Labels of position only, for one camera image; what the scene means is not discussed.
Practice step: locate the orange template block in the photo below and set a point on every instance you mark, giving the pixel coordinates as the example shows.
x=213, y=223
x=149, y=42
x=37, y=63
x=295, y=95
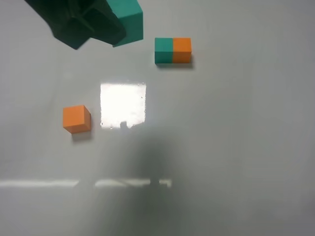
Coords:
x=182, y=50

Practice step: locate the green template block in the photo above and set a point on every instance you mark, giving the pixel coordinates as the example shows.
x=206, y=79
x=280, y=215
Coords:
x=163, y=50

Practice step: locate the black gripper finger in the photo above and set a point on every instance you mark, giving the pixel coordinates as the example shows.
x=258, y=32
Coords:
x=73, y=22

